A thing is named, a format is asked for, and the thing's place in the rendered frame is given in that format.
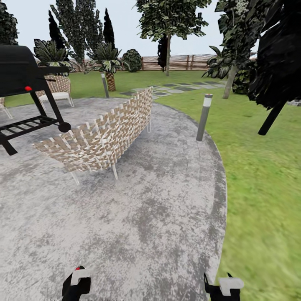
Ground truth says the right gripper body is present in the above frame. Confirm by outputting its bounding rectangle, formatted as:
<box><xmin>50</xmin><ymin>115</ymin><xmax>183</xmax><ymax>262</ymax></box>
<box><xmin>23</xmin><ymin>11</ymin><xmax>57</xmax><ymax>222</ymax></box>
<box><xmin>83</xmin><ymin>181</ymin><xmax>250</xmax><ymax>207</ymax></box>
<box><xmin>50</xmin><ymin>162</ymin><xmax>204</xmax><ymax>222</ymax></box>
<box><xmin>209</xmin><ymin>285</ymin><xmax>240</xmax><ymax>301</ymax></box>

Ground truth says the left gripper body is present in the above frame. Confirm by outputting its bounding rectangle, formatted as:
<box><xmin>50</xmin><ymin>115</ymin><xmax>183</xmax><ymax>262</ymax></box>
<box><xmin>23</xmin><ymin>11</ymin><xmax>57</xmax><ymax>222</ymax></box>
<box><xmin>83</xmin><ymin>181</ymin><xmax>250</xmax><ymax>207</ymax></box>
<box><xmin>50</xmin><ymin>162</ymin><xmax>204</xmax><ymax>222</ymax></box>
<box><xmin>62</xmin><ymin>277</ymin><xmax>91</xmax><ymax>301</ymax></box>

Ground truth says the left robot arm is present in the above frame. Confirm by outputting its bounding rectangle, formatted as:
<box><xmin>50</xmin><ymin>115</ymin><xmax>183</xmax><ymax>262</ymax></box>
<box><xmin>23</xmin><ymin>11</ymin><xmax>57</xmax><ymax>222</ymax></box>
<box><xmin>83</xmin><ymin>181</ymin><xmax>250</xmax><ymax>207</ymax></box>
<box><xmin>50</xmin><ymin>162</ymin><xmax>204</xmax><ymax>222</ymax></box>
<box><xmin>62</xmin><ymin>269</ymin><xmax>96</xmax><ymax>301</ymax></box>

